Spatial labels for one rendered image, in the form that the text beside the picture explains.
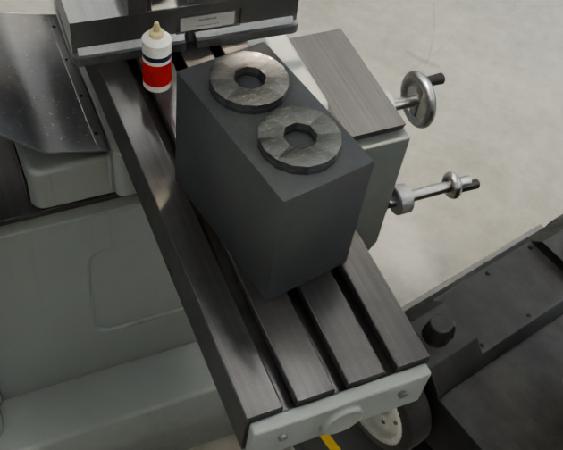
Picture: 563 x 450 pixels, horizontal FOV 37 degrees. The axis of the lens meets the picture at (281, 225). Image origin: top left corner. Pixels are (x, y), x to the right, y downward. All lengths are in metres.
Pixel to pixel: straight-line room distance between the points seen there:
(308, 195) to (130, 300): 0.79
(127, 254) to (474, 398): 0.63
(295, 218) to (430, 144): 1.68
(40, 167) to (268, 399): 0.53
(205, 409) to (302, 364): 0.83
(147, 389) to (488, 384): 0.69
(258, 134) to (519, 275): 0.76
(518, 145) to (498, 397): 1.34
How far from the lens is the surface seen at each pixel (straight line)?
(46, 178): 1.29
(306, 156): 0.88
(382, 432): 1.48
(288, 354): 0.97
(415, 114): 1.75
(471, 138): 2.61
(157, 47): 1.17
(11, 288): 1.46
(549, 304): 1.53
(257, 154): 0.89
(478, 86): 2.79
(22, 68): 1.35
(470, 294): 1.48
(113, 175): 1.30
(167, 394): 1.74
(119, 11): 1.25
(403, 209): 1.68
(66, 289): 1.50
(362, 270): 1.05
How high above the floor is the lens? 1.76
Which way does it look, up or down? 51 degrees down
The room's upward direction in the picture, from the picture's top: 10 degrees clockwise
